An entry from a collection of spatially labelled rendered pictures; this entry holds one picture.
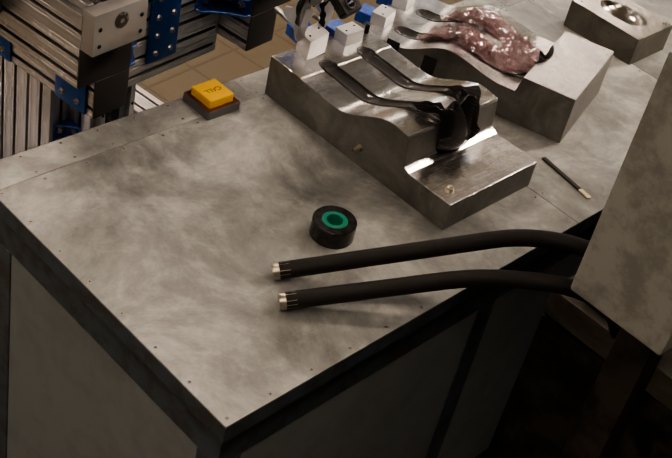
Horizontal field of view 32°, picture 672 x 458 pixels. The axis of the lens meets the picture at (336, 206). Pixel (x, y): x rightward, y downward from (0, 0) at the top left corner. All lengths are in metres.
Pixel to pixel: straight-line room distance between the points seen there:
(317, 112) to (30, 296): 0.65
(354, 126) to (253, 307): 0.48
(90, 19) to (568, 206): 0.97
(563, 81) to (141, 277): 1.02
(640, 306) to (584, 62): 1.04
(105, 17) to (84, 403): 0.70
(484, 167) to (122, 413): 0.81
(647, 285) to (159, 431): 0.82
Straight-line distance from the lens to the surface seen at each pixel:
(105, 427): 2.15
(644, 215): 1.61
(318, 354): 1.89
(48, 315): 2.16
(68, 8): 2.29
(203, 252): 2.03
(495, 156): 2.32
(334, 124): 2.31
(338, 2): 2.27
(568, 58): 2.61
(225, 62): 4.02
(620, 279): 1.67
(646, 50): 2.94
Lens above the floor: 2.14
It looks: 38 degrees down
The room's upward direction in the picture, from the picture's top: 13 degrees clockwise
